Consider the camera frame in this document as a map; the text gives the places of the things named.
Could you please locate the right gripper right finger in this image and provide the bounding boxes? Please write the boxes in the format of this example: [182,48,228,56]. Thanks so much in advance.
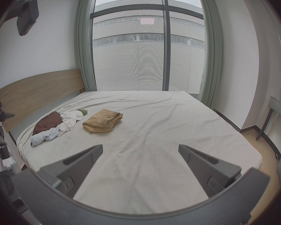
[178,144,242,198]

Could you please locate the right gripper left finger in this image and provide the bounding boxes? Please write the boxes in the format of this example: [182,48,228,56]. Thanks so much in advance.
[37,144,103,199]

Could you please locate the tan shorts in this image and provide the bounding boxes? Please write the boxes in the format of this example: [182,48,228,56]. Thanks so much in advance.
[82,109,123,133]

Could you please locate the bed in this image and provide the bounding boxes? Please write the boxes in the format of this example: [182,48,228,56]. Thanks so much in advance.
[0,69,263,215]

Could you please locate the brown garment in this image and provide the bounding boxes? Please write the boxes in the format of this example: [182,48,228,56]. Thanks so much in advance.
[32,112,62,136]

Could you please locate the pale grey garment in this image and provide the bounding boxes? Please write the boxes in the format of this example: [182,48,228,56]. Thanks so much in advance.
[30,127,61,148]

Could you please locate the white garment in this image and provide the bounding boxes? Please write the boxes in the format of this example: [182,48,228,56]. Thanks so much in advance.
[57,110,85,133]

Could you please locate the grey dressing table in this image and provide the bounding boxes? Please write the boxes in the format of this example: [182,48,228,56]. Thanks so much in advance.
[256,96,281,140]

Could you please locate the grey-green curtain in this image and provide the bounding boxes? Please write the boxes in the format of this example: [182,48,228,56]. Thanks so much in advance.
[74,0,97,93]
[195,0,224,110]

